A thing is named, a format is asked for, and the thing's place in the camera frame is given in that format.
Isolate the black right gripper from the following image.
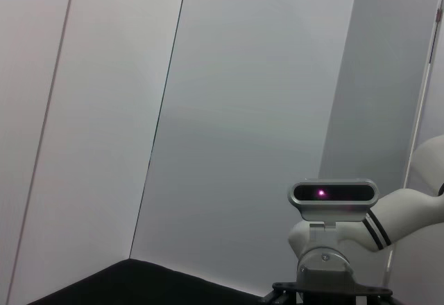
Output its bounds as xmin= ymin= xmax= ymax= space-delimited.
xmin=262 ymin=280 xmax=395 ymax=305

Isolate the black tablecloth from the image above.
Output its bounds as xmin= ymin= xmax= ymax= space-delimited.
xmin=26 ymin=259 xmax=275 ymax=305

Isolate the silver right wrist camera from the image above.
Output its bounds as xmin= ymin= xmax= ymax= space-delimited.
xmin=287 ymin=179 xmax=379 ymax=230

